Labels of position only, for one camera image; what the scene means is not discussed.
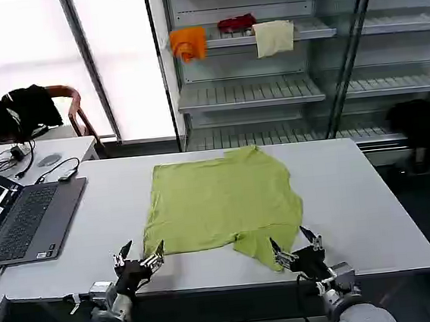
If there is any black adapter cable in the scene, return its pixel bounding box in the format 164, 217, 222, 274
12, 138, 39, 180

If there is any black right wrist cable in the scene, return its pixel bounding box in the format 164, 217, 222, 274
294, 271, 319, 322

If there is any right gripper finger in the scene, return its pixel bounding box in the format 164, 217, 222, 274
268, 234, 301, 274
299, 223, 325, 253

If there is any black power adapter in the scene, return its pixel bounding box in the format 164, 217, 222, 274
10, 145, 30, 163

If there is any grey open laptop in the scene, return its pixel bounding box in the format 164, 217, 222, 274
0, 150, 96, 267

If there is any brown wooden chair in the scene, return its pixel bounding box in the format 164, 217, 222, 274
46, 81, 106, 155

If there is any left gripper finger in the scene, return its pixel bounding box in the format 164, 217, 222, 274
137, 239, 168, 276
111, 239, 136, 270

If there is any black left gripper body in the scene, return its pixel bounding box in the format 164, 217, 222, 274
114, 257, 155, 296

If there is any black office chair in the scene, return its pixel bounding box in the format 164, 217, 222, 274
382, 90, 430, 181

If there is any black jacket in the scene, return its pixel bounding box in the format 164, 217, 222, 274
0, 82, 64, 133

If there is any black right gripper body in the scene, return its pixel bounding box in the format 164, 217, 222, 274
289, 243, 336, 283

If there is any white side desk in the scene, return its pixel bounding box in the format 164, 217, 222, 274
0, 134, 101, 180

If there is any grey window frame post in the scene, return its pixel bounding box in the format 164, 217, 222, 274
57, 0, 123, 148

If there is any grey usb hub with cable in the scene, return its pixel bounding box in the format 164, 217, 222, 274
33, 156, 83, 186

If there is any grey metal shelf rack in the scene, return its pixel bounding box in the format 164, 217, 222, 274
143, 0, 430, 174

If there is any green t-shirt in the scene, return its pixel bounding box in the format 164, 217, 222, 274
133, 140, 311, 286

